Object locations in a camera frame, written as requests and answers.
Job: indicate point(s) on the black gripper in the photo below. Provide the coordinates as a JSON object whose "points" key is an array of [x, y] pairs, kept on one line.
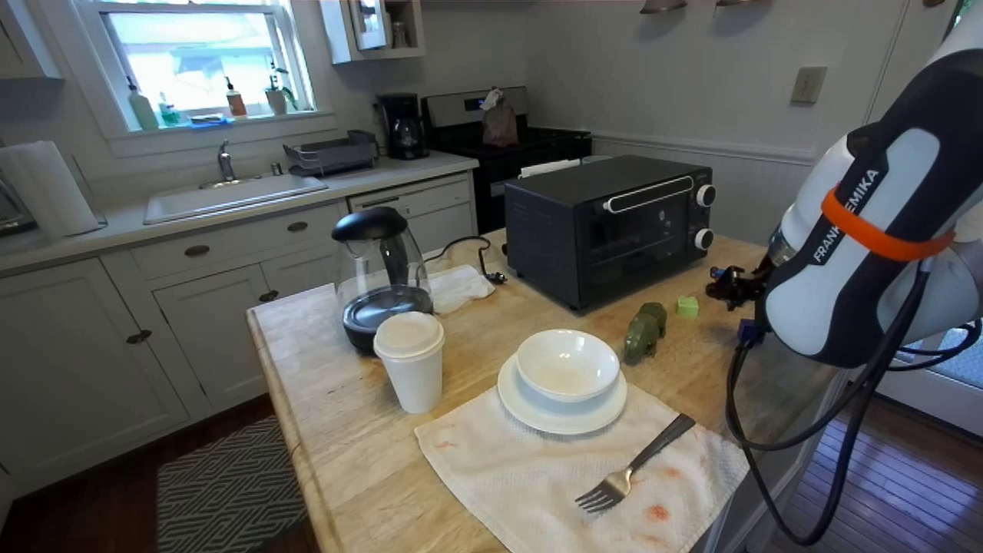
{"points": [[755, 284]]}

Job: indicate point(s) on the blue toy building block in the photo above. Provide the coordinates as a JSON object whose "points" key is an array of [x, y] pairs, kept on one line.
{"points": [[749, 330]]}

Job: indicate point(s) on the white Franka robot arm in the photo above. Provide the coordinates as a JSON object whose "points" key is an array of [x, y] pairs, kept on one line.
{"points": [[880, 154]]}

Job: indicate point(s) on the small green toy block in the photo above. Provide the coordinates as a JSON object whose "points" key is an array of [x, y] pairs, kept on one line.
{"points": [[690, 304]]}

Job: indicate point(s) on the green plush toy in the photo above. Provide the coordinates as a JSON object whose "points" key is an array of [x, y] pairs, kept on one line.
{"points": [[645, 334]]}

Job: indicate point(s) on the black toaster oven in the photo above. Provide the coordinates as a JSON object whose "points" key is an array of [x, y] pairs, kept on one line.
{"points": [[573, 234]]}

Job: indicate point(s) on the white bowl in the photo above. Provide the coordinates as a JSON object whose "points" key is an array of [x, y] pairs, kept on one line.
{"points": [[567, 362]]}

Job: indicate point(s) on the white glass door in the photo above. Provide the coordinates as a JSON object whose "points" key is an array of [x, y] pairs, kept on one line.
{"points": [[939, 394]]}

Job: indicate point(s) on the metal fork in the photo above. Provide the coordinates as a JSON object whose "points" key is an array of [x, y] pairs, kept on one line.
{"points": [[633, 465]]}

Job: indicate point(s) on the white plate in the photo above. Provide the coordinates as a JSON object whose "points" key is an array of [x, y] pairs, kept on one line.
{"points": [[556, 422]]}

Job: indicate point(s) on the white paper napkin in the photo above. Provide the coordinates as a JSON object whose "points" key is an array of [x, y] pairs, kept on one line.
{"points": [[454, 288]]}

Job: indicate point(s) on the brown paper bag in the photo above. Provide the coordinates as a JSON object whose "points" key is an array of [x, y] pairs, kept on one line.
{"points": [[500, 122]]}

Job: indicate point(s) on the white stained cloth towel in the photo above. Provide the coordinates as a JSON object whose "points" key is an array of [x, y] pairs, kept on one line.
{"points": [[510, 481]]}

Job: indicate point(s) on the black kitchen stove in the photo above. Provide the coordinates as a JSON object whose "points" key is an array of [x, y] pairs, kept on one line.
{"points": [[461, 154]]}

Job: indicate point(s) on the white paper cup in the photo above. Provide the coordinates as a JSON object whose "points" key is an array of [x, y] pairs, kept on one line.
{"points": [[408, 362]]}

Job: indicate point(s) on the glass kettle with black lid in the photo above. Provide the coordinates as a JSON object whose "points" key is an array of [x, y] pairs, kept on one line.
{"points": [[381, 295]]}

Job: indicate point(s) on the black coffee maker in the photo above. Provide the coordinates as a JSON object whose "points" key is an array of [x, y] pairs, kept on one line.
{"points": [[399, 126]]}

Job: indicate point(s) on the white wooden-top kitchen island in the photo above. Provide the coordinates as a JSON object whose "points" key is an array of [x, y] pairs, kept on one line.
{"points": [[340, 431]]}

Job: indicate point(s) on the grey dish rack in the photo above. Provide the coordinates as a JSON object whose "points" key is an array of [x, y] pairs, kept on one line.
{"points": [[331, 154]]}

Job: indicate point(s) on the small potted plant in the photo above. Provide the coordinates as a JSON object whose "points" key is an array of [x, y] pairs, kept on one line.
{"points": [[278, 96]]}

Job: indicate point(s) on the white kitchen sink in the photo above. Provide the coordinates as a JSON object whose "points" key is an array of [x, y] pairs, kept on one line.
{"points": [[230, 197]]}

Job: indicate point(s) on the metal faucet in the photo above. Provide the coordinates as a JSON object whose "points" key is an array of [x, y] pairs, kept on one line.
{"points": [[225, 165]]}

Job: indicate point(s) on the orange bottle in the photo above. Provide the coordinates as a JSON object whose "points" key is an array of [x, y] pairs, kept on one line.
{"points": [[234, 100]]}

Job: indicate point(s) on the grey patterned rug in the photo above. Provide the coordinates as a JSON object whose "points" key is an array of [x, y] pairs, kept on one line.
{"points": [[230, 491]]}

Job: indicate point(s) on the blue sponge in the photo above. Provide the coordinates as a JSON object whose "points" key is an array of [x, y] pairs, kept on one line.
{"points": [[208, 122]]}

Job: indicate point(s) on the kitchen window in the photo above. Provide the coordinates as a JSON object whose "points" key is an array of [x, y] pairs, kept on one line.
{"points": [[194, 56]]}

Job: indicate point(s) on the green soap bottle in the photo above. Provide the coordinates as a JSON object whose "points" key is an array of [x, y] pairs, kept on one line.
{"points": [[143, 110]]}

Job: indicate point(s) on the white counter base cabinets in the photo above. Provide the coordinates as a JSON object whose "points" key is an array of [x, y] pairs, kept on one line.
{"points": [[92, 338]]}

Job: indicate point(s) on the white paper towel roll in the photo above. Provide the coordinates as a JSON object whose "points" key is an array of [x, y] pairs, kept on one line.
{"points": [[47, 188]]}

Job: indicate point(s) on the wall light switch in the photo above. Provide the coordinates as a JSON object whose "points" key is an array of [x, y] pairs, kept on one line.
{"points": [[808, 87]]}

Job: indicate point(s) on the white wall cabinet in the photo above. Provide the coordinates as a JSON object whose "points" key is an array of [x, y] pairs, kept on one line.
{"points": [[371, 24]]}

